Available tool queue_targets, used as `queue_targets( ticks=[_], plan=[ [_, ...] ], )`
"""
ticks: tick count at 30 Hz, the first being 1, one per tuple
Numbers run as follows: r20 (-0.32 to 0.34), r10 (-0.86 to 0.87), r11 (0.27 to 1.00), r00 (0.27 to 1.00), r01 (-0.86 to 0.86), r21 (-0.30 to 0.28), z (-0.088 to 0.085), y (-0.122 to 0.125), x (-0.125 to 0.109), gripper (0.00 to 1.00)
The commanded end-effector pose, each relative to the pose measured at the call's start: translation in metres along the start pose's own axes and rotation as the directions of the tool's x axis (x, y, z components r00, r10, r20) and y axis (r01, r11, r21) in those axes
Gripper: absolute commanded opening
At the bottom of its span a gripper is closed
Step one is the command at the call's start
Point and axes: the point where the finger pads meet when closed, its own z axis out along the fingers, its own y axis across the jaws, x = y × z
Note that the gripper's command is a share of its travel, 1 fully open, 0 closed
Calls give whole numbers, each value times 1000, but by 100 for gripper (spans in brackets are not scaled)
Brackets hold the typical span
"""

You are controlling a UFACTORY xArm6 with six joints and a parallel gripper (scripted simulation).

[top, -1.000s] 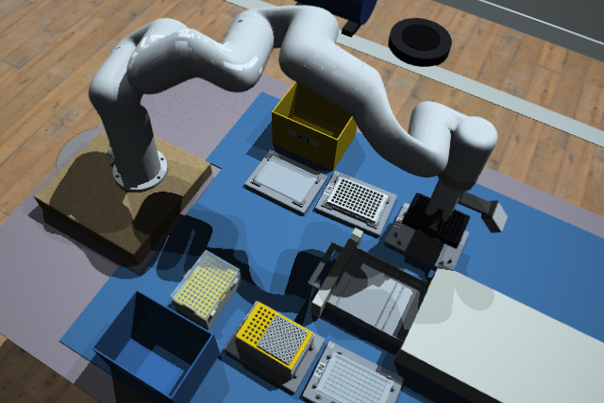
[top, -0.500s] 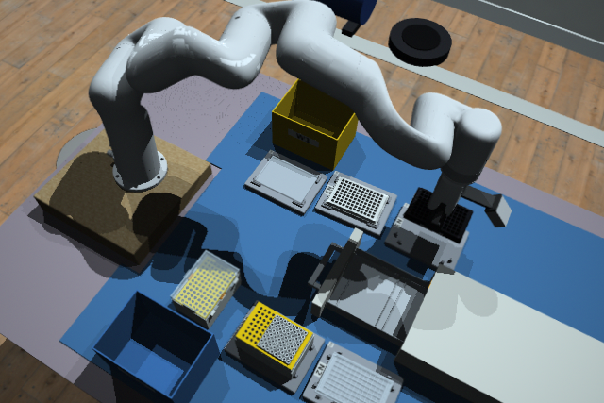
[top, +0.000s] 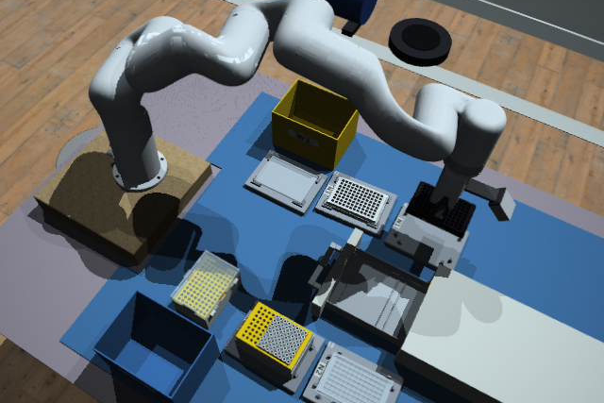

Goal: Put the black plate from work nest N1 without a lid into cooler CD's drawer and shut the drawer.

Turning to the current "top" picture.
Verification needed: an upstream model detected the blue open-top bin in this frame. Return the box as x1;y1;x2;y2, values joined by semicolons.
92;290;220;403

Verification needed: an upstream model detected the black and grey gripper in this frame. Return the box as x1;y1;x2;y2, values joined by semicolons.
427;160;475;227

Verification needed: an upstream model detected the yellow open-top bin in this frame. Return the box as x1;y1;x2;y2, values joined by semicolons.
272;79;360;171

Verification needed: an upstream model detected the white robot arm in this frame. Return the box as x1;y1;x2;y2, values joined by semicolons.
89;0;507;192

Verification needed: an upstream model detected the blue bench mat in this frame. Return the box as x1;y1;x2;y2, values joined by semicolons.
59;92;604;403

